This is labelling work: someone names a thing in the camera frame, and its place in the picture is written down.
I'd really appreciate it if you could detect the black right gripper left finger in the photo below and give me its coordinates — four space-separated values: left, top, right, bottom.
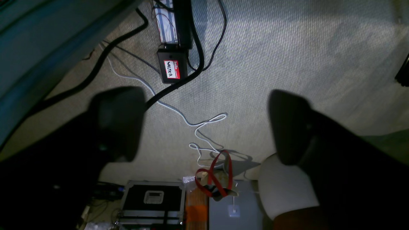
0 87 145 230

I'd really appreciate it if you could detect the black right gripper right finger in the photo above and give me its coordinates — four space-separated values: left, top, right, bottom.
268 90 409 230

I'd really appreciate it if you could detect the white round stool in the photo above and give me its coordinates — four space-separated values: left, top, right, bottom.
258 153 320 221

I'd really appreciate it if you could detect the black metal-edged flight case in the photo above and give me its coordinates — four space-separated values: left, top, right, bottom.
114 181 186 230

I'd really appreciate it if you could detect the grey flat box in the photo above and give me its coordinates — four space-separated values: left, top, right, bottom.
209 180 264 230

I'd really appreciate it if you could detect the black box with name label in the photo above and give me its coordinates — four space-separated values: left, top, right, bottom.
157 48 188 84

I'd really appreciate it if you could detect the thick black cable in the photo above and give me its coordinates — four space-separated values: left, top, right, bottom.
0 0 205 150

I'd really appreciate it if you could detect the red strap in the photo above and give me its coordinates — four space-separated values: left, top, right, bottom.
195 150 233 198

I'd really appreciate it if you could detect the thin white cable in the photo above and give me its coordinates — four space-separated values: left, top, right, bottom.
99 43 228 168

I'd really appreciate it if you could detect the thin black cable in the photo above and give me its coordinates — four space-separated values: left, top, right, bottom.
187 0 228 71

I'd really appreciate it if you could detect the striped aluminium rail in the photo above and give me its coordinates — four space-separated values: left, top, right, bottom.
153 0 179 44

